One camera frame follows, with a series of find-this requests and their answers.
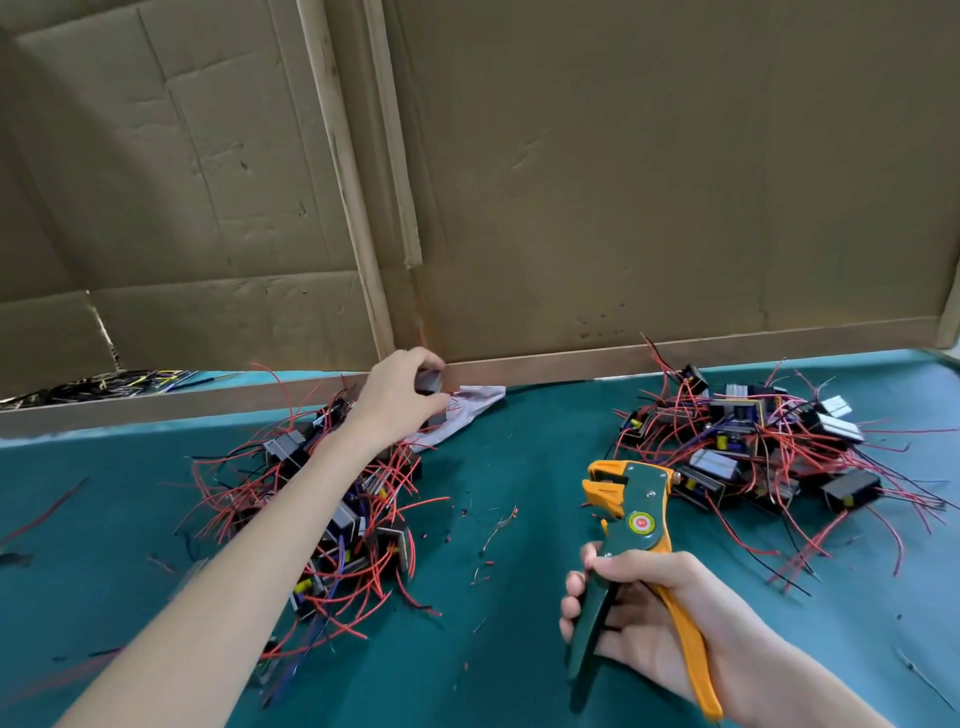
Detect person's left hand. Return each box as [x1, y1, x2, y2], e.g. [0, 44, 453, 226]
[348, 346, 452, 449]

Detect person's right hand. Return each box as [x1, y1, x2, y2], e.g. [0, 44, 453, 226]
[559, 543, 774, 714]

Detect pile of wired transformers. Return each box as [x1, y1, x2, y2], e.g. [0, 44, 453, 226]
[0, 367, 452, 707]
[607, 333, 960, 594]

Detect orange green wire strippers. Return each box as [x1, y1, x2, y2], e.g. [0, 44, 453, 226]
[565, 459, 725, 722]

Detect person's right forearm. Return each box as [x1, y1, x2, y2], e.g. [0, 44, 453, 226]
[735, 645, 894, 728]

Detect person's left forearm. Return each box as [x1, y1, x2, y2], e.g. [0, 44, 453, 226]
[60, 420, 377, 728]

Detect crumpled grey plastic bag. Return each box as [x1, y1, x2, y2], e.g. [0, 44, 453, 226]
[405, 385, 509, 452]

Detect thin wooden strip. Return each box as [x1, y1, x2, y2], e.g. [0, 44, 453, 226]
[364, 0, 426, 272]

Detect creased brown cardboard panel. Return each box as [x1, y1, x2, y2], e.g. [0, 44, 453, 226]
[0, 0, 380, 395]

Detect smooth brown cardboard panel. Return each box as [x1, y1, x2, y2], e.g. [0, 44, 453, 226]
[393, 0, 960, 362]

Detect wide wooden post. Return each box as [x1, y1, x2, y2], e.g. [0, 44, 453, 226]
[297, 0, 399, 362]

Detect short wooden bottom rail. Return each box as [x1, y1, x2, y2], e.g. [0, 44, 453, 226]
[0, 375, 362, 440]

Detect long wooden bottom rail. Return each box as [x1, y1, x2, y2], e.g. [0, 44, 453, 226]
[442, 315, 942, 389]

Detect heap of black cables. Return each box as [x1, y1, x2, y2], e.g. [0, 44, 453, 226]
[0, 367, 219, 410]

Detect wooden corner post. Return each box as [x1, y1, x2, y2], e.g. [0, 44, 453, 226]
[933, 262, 960, 350]

